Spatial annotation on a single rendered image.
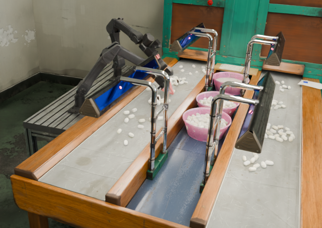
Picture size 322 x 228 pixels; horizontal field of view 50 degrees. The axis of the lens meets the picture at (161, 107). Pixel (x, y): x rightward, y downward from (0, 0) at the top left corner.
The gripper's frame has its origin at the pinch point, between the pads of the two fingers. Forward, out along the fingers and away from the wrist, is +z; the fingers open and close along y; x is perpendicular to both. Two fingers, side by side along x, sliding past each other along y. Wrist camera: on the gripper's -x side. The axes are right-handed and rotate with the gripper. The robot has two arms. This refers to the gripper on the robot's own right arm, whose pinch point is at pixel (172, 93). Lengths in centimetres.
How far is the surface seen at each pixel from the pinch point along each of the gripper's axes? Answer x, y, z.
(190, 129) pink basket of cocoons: -13.2, -37.8, 19.1
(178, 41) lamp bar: -27.7, -1.8, -20.0
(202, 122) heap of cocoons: -16.6, -28.7, 22.0
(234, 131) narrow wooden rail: -30, -36, 34
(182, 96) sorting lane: -2.4, 2.6, 5.6
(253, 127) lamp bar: -64, -97, 21
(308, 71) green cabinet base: -57, 75, 59
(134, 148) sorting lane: -2, -69, 5
